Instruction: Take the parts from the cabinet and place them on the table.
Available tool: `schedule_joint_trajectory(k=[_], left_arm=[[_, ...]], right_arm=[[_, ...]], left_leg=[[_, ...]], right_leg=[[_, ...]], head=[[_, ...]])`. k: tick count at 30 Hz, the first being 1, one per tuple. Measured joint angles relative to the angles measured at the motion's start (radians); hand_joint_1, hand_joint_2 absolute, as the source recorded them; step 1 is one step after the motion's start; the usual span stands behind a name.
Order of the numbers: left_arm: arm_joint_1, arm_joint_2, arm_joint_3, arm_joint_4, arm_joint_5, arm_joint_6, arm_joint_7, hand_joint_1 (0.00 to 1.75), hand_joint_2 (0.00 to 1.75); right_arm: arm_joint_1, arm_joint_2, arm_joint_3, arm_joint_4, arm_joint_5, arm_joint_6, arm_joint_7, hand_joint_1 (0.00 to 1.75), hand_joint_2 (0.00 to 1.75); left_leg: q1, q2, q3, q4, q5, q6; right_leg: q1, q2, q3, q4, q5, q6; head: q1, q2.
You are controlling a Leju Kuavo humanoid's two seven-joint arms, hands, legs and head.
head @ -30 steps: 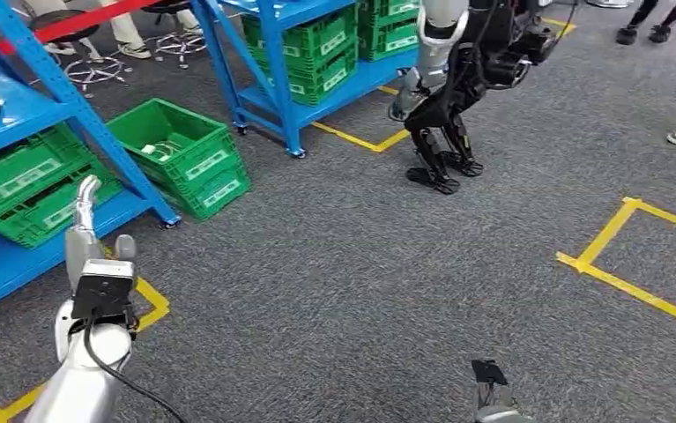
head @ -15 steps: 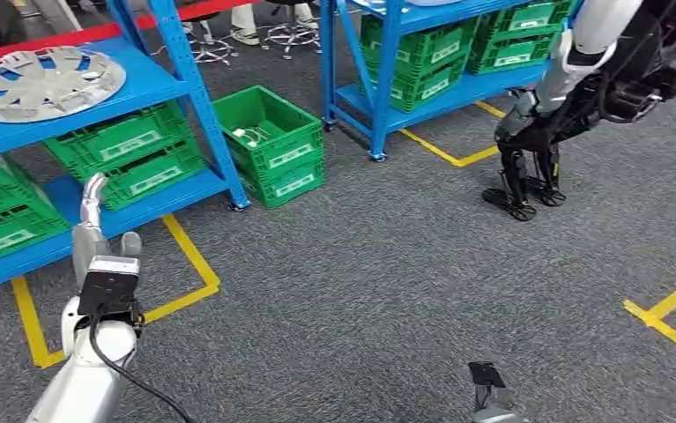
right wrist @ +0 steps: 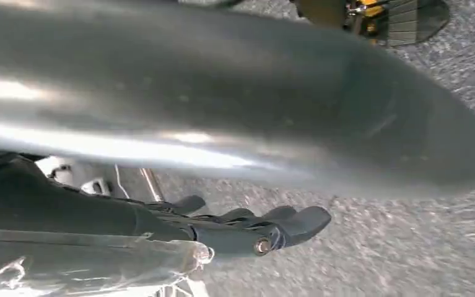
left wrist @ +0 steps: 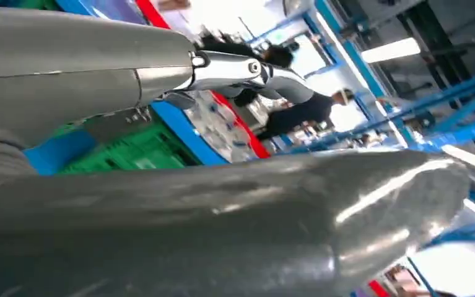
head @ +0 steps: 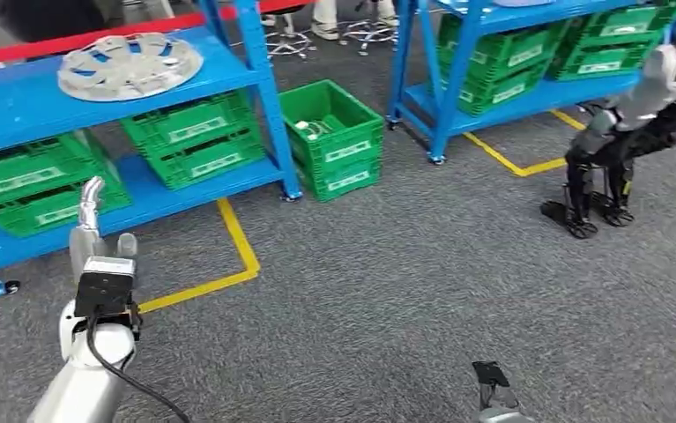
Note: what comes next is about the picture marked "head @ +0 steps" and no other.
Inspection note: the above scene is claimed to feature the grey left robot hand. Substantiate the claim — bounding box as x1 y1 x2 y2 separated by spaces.
69 176 139 287

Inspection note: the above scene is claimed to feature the blue metal shelf rack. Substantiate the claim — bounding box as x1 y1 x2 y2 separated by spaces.
0 0 305 301
387 0 676 167

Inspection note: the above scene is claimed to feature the silver wheel hubcap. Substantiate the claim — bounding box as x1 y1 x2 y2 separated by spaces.
56 33 204 103

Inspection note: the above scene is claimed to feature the red barrier bar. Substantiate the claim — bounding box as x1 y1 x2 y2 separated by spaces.
0 0 316 70

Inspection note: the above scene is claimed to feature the small white plastic part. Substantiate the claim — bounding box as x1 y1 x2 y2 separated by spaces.
293 118 338 143

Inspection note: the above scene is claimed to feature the grey black humanoid robot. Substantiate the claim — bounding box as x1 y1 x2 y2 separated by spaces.
540 0 676 241

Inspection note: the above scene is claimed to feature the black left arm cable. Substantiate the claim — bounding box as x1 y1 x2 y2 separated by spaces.
85 315 191 423

